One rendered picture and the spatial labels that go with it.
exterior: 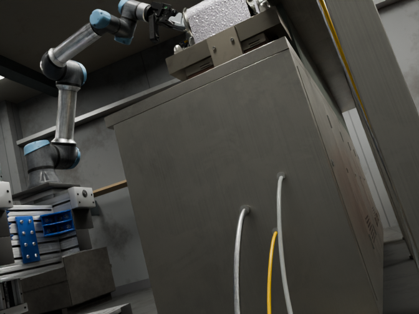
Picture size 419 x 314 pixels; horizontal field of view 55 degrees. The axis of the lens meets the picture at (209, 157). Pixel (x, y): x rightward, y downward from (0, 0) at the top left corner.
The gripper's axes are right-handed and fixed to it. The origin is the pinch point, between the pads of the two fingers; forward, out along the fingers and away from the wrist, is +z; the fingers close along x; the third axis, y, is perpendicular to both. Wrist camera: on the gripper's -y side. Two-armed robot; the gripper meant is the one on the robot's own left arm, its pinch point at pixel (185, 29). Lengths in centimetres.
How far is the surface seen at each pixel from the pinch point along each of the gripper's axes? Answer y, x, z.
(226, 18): 6.4, -8.2, 20.7
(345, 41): -14, -85, 82
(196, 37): -3.4, -8.2, 11.4
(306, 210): -45, -34, 78
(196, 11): 6.0, -8.1, 7.3
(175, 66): -18.8, -27.9, 19.7
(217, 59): -12.7, -29.9, 34.8
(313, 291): -64, -34, 88
